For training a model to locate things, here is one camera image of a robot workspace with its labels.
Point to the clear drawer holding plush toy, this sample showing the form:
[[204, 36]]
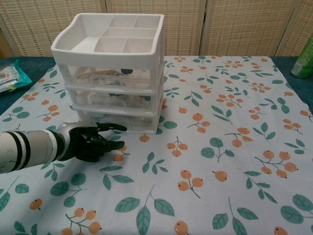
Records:
[[139, 122]]

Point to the woven bamboo folding screen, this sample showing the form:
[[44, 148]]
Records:
[[232, 24]]

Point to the teal snack package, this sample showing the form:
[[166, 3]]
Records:
[[12, 76]]

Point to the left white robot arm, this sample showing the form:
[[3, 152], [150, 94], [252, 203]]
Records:
[[29, 149]]

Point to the white plastic drawer organizer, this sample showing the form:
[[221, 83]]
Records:
[[102, 57]]

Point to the floral orange berry tablecloth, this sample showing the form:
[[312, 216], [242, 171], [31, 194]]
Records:
[[195, 171]]

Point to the clear drawer holding wooden items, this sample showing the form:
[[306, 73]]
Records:
[[80, 80]]

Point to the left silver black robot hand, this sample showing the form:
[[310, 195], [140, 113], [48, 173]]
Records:
[[85, 144]]

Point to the green drink bottle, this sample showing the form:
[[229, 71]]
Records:
[[304, 61]]

